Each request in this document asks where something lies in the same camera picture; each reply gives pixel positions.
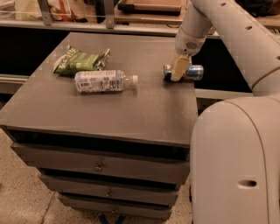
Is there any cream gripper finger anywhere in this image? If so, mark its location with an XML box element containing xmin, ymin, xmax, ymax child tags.
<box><xmin>171</xmin><ymin>54</ymin><xmax>192</xmax><ymax>81</ymax></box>

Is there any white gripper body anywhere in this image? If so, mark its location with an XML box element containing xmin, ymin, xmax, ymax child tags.
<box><xmin>175</xmin><ymin>27</ymin><xmax>206</xmax><ymax>56</ymax></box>

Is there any red bull can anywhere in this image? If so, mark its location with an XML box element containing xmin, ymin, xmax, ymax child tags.
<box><xmin>163</xmin><ymin>65</ymin><xmax>204</xmax><ymax>81</ymax></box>

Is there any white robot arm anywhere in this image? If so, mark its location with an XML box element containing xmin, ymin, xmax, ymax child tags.
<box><xmin>175</xmin><ymin>0</ymin><xmax>280</xmax><ymax>224</ymax></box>

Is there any clear plastic water bottle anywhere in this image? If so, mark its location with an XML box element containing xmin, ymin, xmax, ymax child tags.
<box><xmin>74</xmin><ymin>70</ymin><xmax>138</xmax><ymax>94</ymax></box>

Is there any top grey drawer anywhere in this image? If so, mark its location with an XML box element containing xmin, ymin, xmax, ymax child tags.
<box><xmin>11</xmin><ymin>143</ymin><xmax>190</xmax><ymax>185</ymax></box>

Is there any grey drawer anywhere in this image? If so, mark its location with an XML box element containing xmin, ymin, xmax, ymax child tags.
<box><xmin>11</xmin><ymin>143</ymin><xmax>190</xmax><ymax>185</ymax></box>
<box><xmin>39</xmin><ymin>174</ymin><xmax>179</xmax><ymax>207</ymax></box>
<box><xmin>58</xmin><ymin>194</ymin><xmax>172</xmax><ymax>220</ymax></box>

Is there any grey drawer cabinet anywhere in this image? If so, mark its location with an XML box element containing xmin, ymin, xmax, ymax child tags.
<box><xmin>1</xmin><ymin>32</ymin><xmax>197</xmax><ymax>210</ymax></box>

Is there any green chip bag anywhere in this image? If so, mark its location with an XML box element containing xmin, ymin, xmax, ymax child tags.
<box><xmin>52</xmin><ymin>45</ymin><xmax>110</xmax><ymax>76</ymax></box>

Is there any middle grey drawer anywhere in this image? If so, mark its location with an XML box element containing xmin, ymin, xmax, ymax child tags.
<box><xmin>39</xmin><ymin>174</ymin><xmax>179</xmax><ymax>207</ymax></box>

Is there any grey metal railing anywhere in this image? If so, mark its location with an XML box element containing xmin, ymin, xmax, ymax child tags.
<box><xmin>0</xmin><ymin>0</ymin><xmax>280</xmax><ymax>40</ymax></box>

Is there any bottom grey drawer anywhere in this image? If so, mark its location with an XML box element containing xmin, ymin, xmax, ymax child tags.
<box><xmin>58</xmin><ymin>194</ymin><xmax>172</xmax><ymax>220</ymax></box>

